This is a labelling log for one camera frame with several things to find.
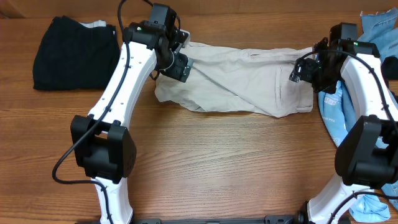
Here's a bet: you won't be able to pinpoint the beige shorts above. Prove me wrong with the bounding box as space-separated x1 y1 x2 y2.
155 42 313 118

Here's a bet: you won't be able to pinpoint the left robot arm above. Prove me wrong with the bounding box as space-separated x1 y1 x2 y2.
71 3 193 223

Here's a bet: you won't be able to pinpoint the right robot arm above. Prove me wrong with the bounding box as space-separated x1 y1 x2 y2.
289 22 397 223

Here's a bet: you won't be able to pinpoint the light blue printed t-shirt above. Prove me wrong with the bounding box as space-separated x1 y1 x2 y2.
318 81 391 223

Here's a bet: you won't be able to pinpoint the dark garment at right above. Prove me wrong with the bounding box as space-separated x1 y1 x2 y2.
381 56 398 80

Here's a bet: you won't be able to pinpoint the blue denim jeans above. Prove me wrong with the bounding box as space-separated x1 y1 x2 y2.
341 8 397 196

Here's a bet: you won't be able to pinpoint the white folded garment under black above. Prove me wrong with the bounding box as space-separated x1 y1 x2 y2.
80 20 107 29

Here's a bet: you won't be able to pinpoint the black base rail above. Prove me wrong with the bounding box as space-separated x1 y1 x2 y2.
129 213 311 224

